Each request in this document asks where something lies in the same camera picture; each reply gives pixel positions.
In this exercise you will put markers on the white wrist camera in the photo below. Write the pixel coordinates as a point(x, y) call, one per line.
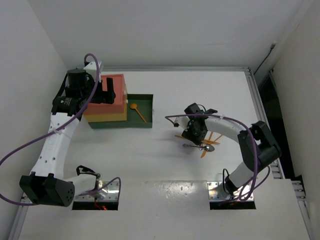
point(92, 69)
point(181, 122)

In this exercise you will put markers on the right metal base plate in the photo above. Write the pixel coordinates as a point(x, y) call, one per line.
point(217, 194)

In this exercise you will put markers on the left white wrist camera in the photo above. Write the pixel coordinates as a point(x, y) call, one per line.
point(92, 69)

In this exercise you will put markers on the orange plastic spoon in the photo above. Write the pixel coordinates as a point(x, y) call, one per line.
point(134, 106)

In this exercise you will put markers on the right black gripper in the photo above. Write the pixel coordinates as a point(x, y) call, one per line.
point(197, 140)

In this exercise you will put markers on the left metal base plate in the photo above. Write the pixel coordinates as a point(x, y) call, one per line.
point(107, 194)

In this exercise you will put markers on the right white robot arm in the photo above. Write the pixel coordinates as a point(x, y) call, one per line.
point(258, 146)

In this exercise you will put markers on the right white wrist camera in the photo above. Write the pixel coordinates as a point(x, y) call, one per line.
point(181, 122)

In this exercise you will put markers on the orange plastic knife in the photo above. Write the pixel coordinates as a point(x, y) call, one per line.
point(210, 138)

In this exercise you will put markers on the metal base plate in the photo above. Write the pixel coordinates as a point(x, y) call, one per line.
point(217, 194)
point(107, 194)

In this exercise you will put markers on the silver metal spoon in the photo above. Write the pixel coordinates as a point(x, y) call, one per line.
point(207, 148)

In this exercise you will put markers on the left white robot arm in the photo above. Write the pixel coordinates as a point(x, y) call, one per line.
point(46, 184)

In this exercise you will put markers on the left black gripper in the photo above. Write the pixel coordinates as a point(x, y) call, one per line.
point(105, 97)

